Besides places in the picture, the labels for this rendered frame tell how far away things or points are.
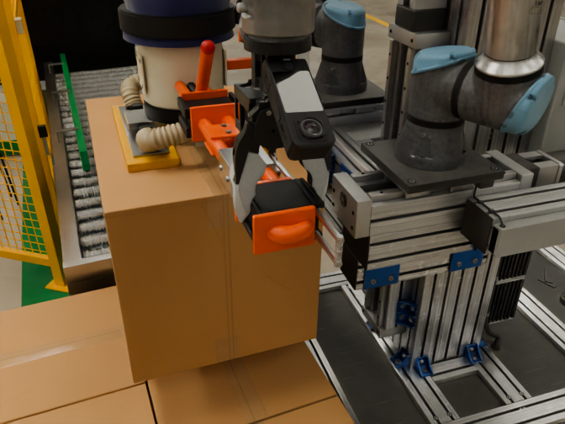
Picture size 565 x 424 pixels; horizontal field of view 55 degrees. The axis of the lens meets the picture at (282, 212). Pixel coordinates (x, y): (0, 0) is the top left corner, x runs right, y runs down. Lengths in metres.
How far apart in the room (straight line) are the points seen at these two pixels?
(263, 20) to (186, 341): 0.74
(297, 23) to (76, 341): 1.13
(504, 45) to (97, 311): 1.18
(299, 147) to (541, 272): 2.00
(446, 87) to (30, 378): 1.13
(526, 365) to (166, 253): 1.34
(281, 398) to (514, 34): 0.88
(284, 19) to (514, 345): 1.66
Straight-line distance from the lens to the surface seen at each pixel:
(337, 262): 0.60
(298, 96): 0.55
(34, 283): 2.73
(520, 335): 2.10
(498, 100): 1.05
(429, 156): 1.16
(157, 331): 1.11
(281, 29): 0.56
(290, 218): 0.61
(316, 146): 0.52
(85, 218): 2.05
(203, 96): 0.99
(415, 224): 1.21
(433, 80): 1.12
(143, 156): 1.08
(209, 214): 0.98
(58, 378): 1.45
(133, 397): 1.35
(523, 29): 1.01
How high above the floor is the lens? 1.54
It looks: 31 degrees down
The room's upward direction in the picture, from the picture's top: straight up
